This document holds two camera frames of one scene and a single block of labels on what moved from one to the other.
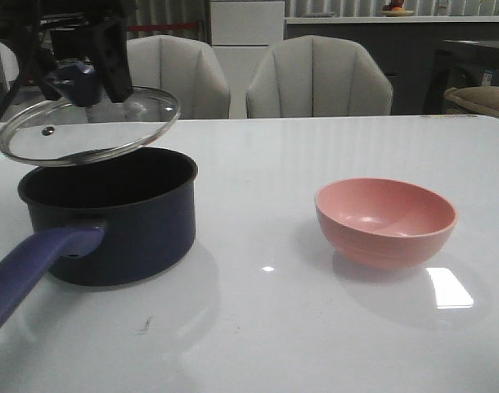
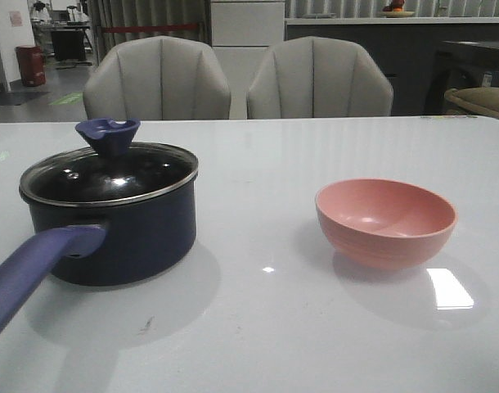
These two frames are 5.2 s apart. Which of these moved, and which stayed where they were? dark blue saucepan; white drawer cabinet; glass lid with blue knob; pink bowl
Moved: glass lid with blue knob
Stayed: dark blue saucepan; pink bowl; white drawer cabinet
